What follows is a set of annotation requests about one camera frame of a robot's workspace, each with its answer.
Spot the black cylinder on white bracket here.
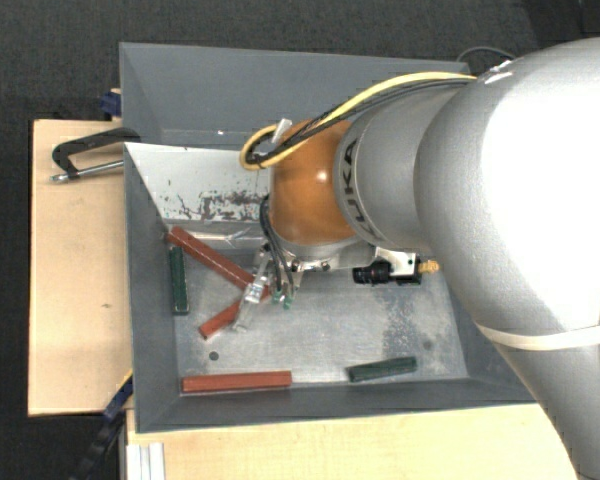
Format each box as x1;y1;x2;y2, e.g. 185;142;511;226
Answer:
351;247;441;288

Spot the grey metal bin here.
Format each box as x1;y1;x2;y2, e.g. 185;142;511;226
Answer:
118;41;536;434

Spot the pale cardboard board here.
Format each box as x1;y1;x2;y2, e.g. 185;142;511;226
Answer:
27;118;134;417

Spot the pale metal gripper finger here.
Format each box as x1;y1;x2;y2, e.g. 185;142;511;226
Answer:
232;281;268;332

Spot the red-brown flat block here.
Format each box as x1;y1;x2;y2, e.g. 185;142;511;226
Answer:
197;295;247;341
180;369;294;395
164;225;272;302

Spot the dark green flat block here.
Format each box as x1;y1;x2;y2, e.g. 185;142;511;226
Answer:
168;245;191;316
346;356;419;384

